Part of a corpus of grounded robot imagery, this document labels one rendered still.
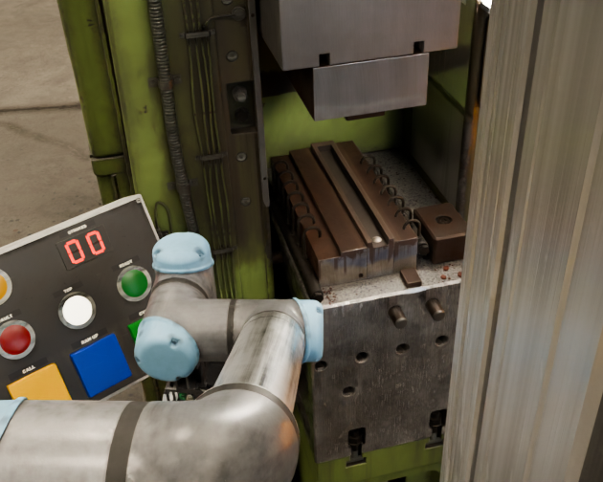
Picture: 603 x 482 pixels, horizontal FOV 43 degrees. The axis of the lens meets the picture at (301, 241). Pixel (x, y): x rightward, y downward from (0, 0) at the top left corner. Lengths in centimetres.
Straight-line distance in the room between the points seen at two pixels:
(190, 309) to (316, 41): 52
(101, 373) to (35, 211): 246
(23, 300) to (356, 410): 77
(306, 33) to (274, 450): 80
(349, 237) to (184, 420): 100
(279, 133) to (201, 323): 100
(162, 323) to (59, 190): 292
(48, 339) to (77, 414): 68
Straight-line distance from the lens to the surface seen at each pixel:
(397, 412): 172
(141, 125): 140
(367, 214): 157
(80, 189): 376
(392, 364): 161
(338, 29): 125
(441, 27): 131
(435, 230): 154
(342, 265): 147
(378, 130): 192
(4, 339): 121
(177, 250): 98
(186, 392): 109
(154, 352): 90
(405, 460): 186
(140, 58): 136
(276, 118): 182
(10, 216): 368
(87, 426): 54
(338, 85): 128
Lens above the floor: 185
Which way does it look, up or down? 35 degrees down
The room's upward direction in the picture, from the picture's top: 2 degrees counter-clockwise
